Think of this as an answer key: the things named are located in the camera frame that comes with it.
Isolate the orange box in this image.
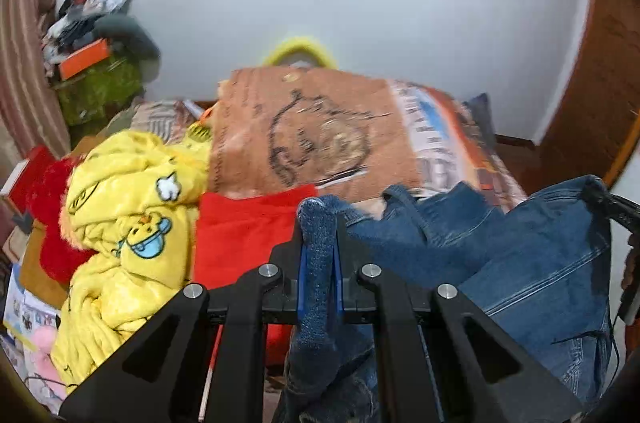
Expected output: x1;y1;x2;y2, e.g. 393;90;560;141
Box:
58;38;111;80

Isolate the yellow plush item behind bed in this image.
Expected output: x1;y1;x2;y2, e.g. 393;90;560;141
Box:
262;36;337;70

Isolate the grey garment on pile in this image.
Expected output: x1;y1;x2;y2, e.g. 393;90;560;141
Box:
93;13;160;71

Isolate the blue denim jacket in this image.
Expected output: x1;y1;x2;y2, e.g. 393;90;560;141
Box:
274;177;612;422

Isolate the printed bed blanket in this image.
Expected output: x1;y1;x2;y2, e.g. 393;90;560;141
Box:
208;66;526;210

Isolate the brown wooden door frame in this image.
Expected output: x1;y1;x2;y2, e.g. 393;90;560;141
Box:
539;0;639;186

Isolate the red cloth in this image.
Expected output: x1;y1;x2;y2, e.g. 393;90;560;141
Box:
192;182;320;367

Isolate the yellow cartoon print blanket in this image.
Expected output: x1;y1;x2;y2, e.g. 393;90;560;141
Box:
51;129;212;391

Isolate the striped red beige curtain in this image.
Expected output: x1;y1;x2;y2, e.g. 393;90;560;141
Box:
1;0;70;156

